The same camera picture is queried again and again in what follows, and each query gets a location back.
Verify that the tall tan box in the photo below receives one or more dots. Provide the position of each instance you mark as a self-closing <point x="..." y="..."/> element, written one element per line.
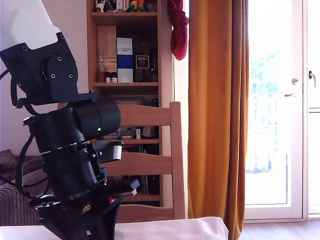
<point x="106" y="42"/>

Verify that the white table cloth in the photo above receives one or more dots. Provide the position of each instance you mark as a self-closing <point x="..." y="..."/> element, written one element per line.
<point x="162" y="230"/>

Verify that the small white red box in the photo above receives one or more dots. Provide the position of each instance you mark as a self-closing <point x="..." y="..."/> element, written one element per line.
<point x="138" y="133"/>

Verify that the dark brown bottle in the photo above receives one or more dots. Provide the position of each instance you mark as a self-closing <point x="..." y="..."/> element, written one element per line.
<point x="154" y="70"/>

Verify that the dark red cloth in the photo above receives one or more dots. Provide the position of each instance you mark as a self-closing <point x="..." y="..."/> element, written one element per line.
<point x="178" y="37"/>

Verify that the brown paper pouch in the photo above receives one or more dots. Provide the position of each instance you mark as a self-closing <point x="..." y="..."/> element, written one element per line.
<point x="148" y="132"/>

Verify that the pale grey camera box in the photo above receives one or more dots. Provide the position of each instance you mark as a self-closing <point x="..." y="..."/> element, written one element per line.
<point x="116" y="152"/>

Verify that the mustard yellow curtain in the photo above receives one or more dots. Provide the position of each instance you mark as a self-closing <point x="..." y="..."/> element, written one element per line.
<point x="212" y="112"/>

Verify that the clear plastic organiser box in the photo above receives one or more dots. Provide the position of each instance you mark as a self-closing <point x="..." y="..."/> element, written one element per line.
<point x="122" y="131"/>
<point x="117" y="137"/>

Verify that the wooden slat-back chair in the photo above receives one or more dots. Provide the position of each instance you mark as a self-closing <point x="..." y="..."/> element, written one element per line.
<point x="150" y="115"/>

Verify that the white and blue box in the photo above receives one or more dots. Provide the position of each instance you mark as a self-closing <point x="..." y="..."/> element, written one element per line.
<point x="125" y="62"/>

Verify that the tall wooden bookshelf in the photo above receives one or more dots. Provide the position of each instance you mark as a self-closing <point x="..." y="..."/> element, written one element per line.
<point x="165" y="75"/>

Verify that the green orange parrot figurine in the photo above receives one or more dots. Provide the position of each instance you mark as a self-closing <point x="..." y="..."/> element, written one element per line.
<point x="136" y="6"/>

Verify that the white glass door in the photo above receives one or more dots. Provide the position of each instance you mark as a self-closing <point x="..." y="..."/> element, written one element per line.
<point x="272" y="112"/>

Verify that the silver lock knob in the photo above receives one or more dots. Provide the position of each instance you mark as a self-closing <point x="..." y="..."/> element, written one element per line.
<point x="295" y="81"/>

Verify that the small dark labelled bottle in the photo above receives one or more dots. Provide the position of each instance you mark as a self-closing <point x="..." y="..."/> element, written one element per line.
<point x="114" y="78"/>
<point x="107" y="78"/>

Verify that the glass bottle amber liquid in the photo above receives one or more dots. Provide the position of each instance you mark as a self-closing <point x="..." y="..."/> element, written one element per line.
<point x="100" y="76"/>

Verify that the black box gold print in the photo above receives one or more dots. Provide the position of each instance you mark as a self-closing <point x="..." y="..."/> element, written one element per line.
<point x="142" y="62"/>

